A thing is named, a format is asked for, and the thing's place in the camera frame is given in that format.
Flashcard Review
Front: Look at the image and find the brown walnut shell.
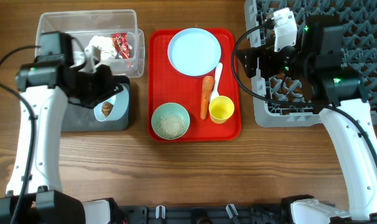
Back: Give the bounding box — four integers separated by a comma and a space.
101, 101, 114, 118

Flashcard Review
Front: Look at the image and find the small light blue bowl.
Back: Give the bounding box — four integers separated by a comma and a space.
93, 83, 129, 122

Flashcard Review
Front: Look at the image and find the white tissue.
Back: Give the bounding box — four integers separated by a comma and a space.
85, 35, 117, 60

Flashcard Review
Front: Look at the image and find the red snack wrapper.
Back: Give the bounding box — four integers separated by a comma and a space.
111, 33, 131, 59

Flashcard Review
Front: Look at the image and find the green bowl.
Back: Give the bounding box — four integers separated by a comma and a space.
151, 103, 190, 140

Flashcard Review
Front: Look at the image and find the white rice pile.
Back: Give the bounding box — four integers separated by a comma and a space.
156, 113, 185, 139

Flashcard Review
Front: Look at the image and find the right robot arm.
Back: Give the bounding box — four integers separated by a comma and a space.
231, 9, 377, 223

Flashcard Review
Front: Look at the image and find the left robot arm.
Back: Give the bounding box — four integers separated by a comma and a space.
0, 31, 130, 223

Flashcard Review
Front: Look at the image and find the grey dishwasher rack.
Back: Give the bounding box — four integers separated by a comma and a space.
244, 0, 377, 128

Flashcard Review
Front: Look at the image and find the black plastic tray bin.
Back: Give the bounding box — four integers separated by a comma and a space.
62, 75, 131, 133

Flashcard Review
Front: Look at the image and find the clear plastic bin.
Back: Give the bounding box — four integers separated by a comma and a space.
35, 9, 145, 78

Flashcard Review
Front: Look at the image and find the white plastic spoon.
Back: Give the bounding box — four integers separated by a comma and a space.
210, 62, 223, 101

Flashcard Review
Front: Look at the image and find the orange carrot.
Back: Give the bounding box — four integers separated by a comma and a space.
200, 76, 214, 120

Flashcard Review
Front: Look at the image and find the yellow plastic cup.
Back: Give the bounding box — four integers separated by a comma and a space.
209, 96, 235, 124

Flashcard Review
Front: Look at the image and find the large light blue plate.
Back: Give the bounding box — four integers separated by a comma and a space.
167, 28, 221, 77

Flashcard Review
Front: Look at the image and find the right black cable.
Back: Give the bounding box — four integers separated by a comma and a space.
230, 23, 377, 194

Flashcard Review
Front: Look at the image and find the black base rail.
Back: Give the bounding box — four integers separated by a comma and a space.
113, 203, 337, 224

